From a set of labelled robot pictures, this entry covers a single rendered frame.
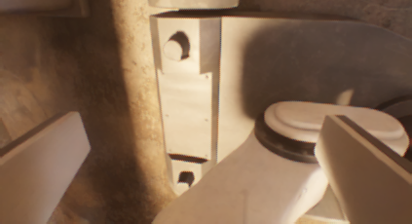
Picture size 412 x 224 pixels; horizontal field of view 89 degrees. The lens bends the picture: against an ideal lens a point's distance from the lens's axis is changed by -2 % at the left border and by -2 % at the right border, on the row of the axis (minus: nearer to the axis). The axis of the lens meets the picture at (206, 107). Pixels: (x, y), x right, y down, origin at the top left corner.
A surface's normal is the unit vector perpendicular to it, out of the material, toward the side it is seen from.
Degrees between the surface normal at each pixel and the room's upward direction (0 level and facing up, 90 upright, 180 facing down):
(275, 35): 0
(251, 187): 90
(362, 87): 0
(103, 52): 0
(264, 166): 90
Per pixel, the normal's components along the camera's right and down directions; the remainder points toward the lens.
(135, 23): -0.22, 0.47
